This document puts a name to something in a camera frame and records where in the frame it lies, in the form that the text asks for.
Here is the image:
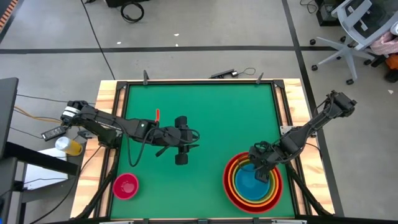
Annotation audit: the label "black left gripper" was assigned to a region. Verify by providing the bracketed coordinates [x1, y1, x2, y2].
[157, 115, 201, 166]

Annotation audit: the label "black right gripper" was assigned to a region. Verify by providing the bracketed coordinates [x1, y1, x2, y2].
[248, 141, 282, 184]

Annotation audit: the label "blue plastic bowl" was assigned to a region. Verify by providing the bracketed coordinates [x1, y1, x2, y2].
[234, 172, 271, 202]

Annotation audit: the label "nested rainbow bowls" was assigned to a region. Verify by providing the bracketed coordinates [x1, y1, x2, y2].
[223, 151, 284, 215]

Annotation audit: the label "green plastic bowl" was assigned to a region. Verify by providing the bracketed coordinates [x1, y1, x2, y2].
[233, 161, 274, 203]

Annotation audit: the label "yellow plastic bowl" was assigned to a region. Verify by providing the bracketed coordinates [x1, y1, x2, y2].
[229, 158, 277, 205]

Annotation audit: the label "orange plastic bowl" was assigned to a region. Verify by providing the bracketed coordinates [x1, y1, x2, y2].
[227, 155, 280, 209]

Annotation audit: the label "green table mat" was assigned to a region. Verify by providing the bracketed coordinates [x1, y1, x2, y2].
[110, 83, 295, 218]

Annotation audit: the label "small magenta plastic bowl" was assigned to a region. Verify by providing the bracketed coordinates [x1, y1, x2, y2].
[112, 172, 140, 200]

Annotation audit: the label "black power strip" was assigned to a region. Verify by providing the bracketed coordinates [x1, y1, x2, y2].
[210, 68, 234, 79]

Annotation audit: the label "bottle with yellow liquid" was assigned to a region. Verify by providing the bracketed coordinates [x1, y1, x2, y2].
[55, 136, 84, 157]

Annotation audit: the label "black power adapter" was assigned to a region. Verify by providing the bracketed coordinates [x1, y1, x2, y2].
[40, 125, 67, 142]

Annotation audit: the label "white board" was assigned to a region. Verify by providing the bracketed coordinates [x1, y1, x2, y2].
[22, 147, 70, 191]

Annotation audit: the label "black side stand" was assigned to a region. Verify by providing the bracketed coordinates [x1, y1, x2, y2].
[0, 141, 79, 224]

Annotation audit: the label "black device on floor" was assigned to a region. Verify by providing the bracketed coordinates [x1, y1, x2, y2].
[104, 0, 150, 8]

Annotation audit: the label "grey white office chair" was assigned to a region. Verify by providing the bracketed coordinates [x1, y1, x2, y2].
[309, 0, 398, 86]

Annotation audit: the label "black equipment box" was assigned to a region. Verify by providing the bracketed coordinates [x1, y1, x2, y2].
[315, 0, 343, 27]

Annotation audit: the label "dark flat monitor panel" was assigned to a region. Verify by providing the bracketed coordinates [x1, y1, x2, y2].
[0, 77, 19, 158]

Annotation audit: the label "pink cloth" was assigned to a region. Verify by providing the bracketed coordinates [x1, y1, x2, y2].
[369, 30, 398, 57]

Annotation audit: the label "orange black striped strip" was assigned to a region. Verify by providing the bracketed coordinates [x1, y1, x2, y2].
[0, 0, 20, 32]

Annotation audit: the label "black aluminium table frame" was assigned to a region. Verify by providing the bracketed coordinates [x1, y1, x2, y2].
[93, 79, 301, 220]

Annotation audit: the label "small black plug with cable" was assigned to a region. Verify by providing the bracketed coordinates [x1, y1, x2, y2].
[231, 67, 257, 78]

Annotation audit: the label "long black floor cable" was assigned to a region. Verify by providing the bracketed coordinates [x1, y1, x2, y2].
[80, 0, 116, 80]

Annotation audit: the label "coiled black cable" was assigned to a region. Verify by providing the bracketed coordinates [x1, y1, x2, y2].
[120, 1, 146, 24]

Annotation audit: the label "yellow cable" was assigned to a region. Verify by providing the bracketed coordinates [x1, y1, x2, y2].
[13, 105, 63, 124]

